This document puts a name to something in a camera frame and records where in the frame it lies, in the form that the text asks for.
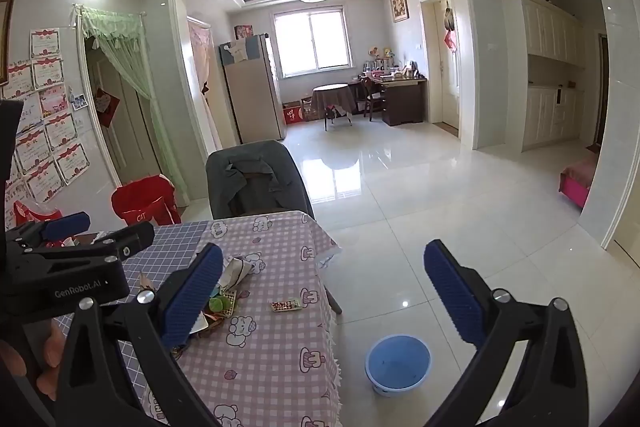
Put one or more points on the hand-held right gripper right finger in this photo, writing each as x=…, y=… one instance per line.
x=455, y=294

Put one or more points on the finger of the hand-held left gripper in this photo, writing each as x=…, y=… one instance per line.
x=67, y=224
x=132, y=237

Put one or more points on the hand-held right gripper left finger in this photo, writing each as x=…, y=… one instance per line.
x=192, y=294

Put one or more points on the blue plastic basin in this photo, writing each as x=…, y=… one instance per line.
x=397, y=359

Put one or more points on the person's left hand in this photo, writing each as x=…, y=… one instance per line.
x=52, y=347

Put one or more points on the large red bag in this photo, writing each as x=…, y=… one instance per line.
x=140, y=202

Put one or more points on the small patterned packet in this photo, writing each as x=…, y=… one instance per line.
x=285, y=305
x=230, y=302

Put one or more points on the blue grid tablecloth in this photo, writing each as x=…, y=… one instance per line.
x=170, y=249

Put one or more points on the small red bag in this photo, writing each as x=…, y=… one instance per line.
x=27, y=213

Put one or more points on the pink checked bear tablecloth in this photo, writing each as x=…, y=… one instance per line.
x=270, y=357

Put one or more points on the dark dining chair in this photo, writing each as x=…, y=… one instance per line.
x=252, y=197

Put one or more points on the wooden dining table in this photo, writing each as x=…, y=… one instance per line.
x=334, y=299

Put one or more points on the red square door decoration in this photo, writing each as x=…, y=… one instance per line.
x=106, y=106

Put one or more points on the grey jacket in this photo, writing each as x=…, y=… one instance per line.
x=292, y=177

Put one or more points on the pink bench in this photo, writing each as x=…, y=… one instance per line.
x=575, y=187

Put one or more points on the brown doormat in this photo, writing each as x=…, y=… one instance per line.
x=445, y=129

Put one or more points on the beige refrigerator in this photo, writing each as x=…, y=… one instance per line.
x=250, y=97

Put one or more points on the pink door curtain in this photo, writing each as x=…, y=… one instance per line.
x=200, y=52

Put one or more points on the dark wooden desk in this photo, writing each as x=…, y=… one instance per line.
x=402, y=102

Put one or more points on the red cardboard box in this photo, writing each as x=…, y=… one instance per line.
x=292, y=114

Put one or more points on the green lace curtain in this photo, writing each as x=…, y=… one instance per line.
x=112, y=27

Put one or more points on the white door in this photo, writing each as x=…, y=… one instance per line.
x=447, y=82

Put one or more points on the brown cardboard box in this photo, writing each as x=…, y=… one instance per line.
x=308, y=109

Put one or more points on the brown wooden chair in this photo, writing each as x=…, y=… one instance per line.
x=369, y=94

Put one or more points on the round table with brown cloth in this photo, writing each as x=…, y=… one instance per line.
x=332, y=97

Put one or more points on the pink box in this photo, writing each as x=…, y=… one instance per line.
x=243, y=32

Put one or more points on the row of desk ornaments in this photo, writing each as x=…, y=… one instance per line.
x=392, y=67

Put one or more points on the dark wooden door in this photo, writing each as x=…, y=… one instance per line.
x=603, y=92

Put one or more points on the red door hanging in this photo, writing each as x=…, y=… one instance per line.
x=451, y=41

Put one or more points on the white framed window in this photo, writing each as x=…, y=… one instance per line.
x=310, y=39

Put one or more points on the dark hanging ornament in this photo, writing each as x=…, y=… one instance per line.
x=449, y=19

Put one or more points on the small wall photos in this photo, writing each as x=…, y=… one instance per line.
x=77, y=101

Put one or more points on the group of wall certificates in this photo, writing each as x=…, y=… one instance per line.
x=47, y=72

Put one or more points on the wooden wall frame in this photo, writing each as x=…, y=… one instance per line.
x=4, y=37

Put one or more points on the white wall cabinets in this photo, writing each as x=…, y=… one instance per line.
x=542, y=27

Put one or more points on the framed wall picture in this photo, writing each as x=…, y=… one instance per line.
x=399, y=6

